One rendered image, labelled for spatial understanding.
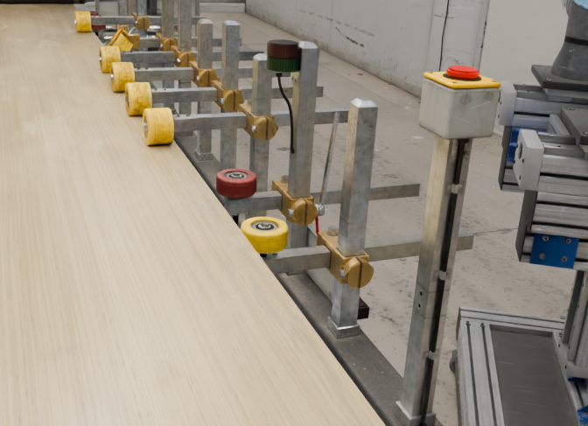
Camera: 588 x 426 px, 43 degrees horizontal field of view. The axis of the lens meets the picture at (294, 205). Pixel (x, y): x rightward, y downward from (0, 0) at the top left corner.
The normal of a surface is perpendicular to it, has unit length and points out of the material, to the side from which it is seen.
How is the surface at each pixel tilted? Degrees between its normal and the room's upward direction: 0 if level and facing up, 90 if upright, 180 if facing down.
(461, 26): 90
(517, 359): 0
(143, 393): 0
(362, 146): 90
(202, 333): 0
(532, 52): 90
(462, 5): 90
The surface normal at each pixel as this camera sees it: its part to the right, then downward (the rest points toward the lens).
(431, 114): -0.93, 0.08
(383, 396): 0.05, -0.93
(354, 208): 0.36, 0.37
